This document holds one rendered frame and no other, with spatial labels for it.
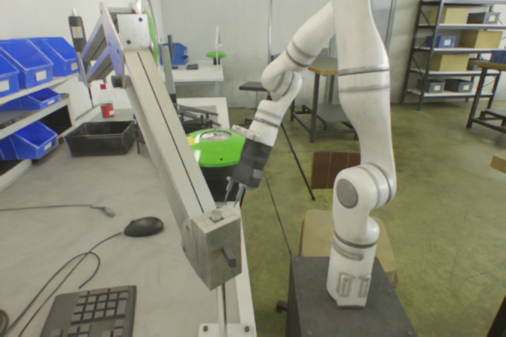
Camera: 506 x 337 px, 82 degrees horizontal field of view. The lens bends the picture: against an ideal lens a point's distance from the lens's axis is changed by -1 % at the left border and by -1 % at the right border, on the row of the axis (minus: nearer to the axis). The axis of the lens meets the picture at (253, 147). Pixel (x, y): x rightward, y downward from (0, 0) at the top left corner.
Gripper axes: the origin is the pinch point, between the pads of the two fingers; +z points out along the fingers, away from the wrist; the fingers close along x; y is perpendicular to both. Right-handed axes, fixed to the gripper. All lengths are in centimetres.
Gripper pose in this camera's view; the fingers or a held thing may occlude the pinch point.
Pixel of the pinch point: (229, 204)
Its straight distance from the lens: 78.7
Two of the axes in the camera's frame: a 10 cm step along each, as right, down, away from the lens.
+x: -6.6, -2.8, 6.9
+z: -3.4, 9.4, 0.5
